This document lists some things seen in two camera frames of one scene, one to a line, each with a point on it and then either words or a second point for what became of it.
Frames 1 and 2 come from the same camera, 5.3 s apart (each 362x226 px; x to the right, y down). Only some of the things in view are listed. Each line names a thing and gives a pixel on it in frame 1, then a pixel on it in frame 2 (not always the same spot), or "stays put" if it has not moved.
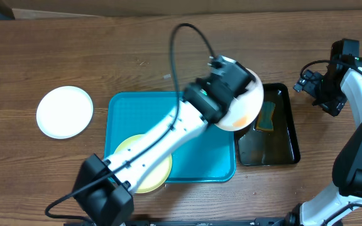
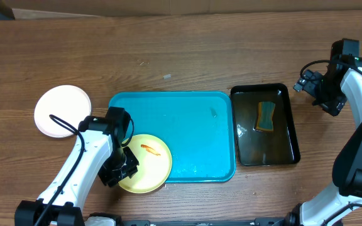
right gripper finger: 310,82 stays put
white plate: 246,106 → 68,103
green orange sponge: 264,121 stays put
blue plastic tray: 208,156 stays put
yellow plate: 155,174 stays put
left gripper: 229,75 → 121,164
